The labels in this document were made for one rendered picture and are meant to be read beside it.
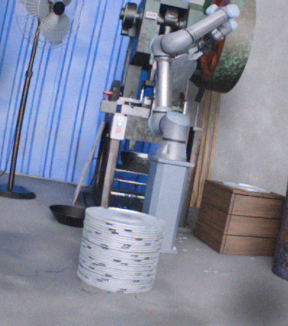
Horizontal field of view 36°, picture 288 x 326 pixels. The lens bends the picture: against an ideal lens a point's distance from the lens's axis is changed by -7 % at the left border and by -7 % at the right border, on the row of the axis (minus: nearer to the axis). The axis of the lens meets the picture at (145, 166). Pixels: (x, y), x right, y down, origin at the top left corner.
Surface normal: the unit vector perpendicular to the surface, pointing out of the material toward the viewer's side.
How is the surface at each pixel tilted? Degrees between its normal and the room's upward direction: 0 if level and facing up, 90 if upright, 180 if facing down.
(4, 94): 90
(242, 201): 90
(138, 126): 90
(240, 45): 109
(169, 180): 90
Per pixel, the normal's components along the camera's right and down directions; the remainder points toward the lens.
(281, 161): 0.17, 0.10
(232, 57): 0.05, 0.60
